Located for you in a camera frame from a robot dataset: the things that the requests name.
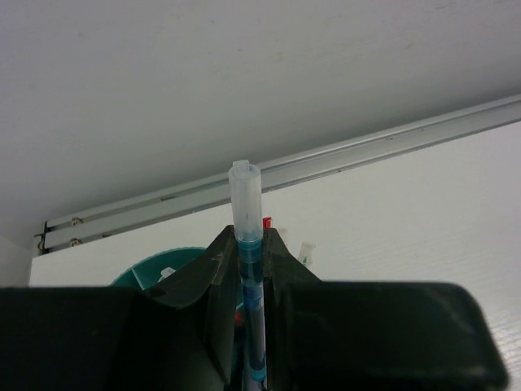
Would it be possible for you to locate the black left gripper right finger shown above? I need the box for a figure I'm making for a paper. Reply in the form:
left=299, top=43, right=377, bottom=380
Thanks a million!
left=263, top=228, right=509, bottom=390

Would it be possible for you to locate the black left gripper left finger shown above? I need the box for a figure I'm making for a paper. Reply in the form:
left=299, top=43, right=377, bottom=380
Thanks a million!
left=1, top=226, right=239, bottom=390

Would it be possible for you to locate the red gel pen thin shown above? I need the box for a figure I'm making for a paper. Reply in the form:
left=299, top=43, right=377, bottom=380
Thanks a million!
left=263, top=217, right=272, bottom=229

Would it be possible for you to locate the green highlighter pen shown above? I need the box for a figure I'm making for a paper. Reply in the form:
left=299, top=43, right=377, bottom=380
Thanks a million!
left=297, top=242, right=316, bottom=268

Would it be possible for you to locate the red highlighter pen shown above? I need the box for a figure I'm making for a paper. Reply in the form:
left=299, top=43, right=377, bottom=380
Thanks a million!
left=278, top=228, right=289, bottom=247

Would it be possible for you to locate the teal round organizer container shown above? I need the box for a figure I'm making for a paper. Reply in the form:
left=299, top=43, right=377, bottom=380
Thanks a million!
left=112, top=247, right=206, bottom=291

